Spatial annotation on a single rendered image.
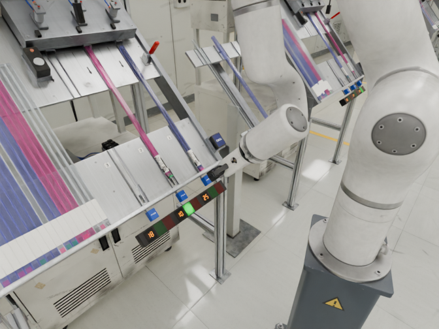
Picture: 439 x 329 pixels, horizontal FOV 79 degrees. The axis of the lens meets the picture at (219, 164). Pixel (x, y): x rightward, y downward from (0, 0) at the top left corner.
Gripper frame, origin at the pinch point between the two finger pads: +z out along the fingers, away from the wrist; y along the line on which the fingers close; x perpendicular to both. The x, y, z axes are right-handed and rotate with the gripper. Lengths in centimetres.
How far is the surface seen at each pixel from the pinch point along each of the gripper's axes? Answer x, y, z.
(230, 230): -31, 34, 69
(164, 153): 14.5, -7.9, 10.2
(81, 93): 41.3, -20.4, 10.3
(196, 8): 95, 85, 41
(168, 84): 35.8, 8.0, 9.2
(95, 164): 19.8, -28.0, 10.2
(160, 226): -4.1, -21.4, 11.1
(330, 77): 12, 115, 10
